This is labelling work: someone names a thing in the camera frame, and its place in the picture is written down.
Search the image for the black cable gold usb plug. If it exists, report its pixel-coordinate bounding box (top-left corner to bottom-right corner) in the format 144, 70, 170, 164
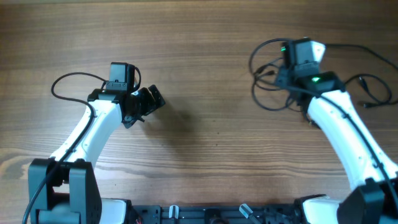
250, 57, 321, 130

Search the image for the long thin black cable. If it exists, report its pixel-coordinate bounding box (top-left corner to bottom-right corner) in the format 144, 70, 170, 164
323, 43, 398, 109

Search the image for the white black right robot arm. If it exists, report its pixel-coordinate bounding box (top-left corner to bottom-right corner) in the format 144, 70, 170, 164
276, 39, 397, 223

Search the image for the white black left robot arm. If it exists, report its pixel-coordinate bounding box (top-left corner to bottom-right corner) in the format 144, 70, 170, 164
22, 62, 165, 223

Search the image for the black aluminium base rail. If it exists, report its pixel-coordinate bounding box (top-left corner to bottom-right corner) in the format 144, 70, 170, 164
126, 203, 307, 224

